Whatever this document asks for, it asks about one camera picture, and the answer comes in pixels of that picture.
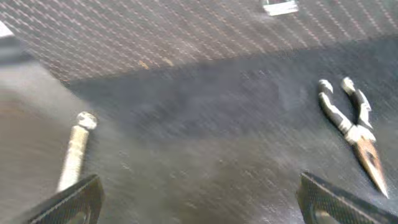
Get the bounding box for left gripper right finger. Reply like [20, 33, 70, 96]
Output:
[295, 171, 398, 224]

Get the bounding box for metal hook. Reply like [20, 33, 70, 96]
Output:
[261, 0, 300, 17]

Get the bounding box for black and white pliers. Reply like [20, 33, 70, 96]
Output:
[317, 77, 390, 199]

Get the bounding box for black pegboard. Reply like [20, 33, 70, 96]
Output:
[0, 0, 398, 84]

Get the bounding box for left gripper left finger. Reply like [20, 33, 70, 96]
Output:
[26, 174, 105, 224]

